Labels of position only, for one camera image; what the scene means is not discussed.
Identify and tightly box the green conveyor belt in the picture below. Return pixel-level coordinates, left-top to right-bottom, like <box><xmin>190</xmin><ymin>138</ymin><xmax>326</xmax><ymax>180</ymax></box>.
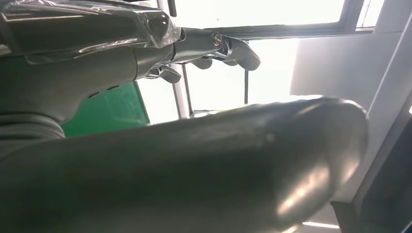
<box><xmin>61</xmin><ymin>82</ymin><xmax>150</xmax><ymax>138</ymax></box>

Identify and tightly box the dark window frame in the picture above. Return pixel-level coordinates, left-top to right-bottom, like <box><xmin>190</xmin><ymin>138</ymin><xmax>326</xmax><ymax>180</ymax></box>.
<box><xmin>138</xmin><ymin>0</ymin><xmax>387</xmax><ymax>119</ymax></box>

